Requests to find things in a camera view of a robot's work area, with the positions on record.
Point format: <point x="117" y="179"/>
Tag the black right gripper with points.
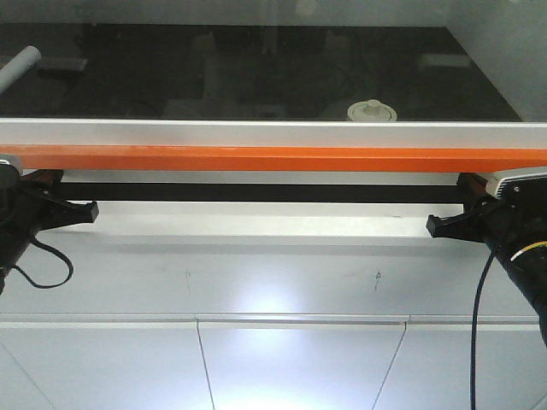
<point x="513" y="230"/>

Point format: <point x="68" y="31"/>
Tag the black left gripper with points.
<point x="25" y="212"/>

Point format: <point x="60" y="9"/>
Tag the glass jar with white lid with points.
<point x="371" y="110"/>

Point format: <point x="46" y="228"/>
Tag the white framed glass sash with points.
<point x="459" y="74"/>

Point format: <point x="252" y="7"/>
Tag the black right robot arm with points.
<point x="530" y="279"/>

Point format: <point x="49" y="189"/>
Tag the grey plastic pipe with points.
<point x="19" y="65"/>

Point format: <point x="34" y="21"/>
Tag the white cabinet door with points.
<point x="289" y="366"/>

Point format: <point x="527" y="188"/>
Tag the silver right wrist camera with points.
<point x="501" y="184"/>

